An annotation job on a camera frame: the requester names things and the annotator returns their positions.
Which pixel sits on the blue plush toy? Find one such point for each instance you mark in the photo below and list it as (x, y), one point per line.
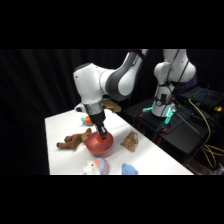
(129, 169)

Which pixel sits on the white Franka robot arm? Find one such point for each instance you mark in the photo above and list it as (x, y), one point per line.
(110, 80)

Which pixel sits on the black laptop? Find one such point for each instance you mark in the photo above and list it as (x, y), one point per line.
(203, 95)

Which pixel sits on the tan wrist mounted board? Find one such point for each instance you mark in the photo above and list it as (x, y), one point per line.
(112, 106)

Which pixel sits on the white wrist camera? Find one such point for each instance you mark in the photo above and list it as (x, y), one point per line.
(79, 108)

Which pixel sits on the blue orange plush bird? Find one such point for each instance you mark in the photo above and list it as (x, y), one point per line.
(87, 120)

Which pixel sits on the striped tiger plush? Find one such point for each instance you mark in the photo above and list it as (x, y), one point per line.
(130, 141)

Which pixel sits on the small yellow object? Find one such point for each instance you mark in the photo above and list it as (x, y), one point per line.
(218, 108)

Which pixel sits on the pink bowl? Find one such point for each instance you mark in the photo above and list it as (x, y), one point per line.
(99, 148)

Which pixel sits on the black curtain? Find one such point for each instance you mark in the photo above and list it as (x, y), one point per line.
(30, 100)

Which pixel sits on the white unicorn plush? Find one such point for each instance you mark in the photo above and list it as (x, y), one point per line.
(96, 166)

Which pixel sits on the brown plush dog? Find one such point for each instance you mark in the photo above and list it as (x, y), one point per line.
(75, 140)

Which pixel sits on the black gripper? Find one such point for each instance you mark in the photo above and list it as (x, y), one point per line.
(96, 118)

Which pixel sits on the black robot stand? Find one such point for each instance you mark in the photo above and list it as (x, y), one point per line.
(180, 133)

